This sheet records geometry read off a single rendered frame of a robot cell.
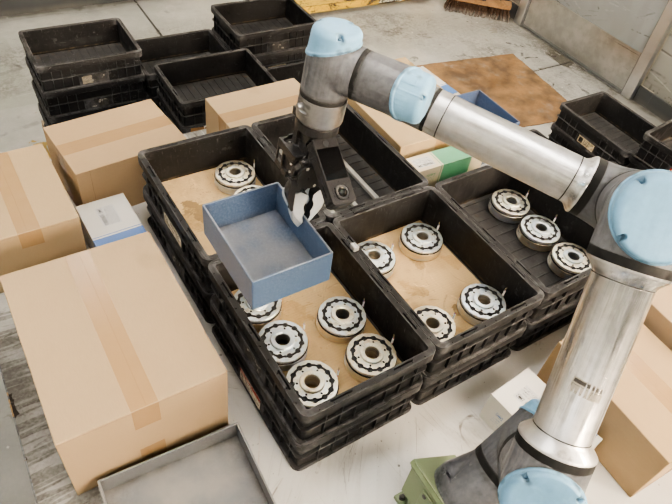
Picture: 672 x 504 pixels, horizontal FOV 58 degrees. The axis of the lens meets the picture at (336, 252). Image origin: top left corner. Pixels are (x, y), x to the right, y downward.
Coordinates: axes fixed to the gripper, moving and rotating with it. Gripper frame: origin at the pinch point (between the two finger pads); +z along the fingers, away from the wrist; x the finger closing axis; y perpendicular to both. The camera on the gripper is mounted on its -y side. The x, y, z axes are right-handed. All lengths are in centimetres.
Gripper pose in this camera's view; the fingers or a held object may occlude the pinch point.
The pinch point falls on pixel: (303, 222)
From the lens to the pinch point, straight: 108.8
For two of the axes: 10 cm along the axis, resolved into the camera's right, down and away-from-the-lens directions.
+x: -8.5, 2.1, -4.8
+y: -4.9, -6.7, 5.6
